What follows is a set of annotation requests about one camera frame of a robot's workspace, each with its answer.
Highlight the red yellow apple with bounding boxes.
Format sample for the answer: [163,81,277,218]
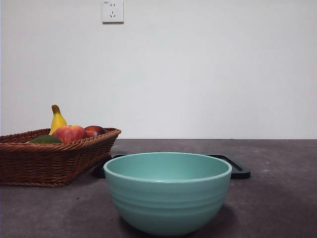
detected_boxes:
[52,125,89,144]

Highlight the white wall socket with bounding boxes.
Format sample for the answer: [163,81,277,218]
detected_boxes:
[102,0,125,24]

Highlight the teal ribbed bowl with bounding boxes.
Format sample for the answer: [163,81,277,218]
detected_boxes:
[103,152,233,237]

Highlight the dark red peach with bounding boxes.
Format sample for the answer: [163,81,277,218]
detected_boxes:
[84,125,106,138]

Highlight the black rectangular tray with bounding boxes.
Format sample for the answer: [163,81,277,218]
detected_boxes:
[91,153,251,179]

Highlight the brown wicker basket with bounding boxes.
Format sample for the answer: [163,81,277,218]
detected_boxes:
[0,127,122,187]

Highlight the yellow banana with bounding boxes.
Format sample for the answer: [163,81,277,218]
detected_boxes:
[49,104,68,136]

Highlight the green avocado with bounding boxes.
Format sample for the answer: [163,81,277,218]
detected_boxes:
[28,134,63,144]

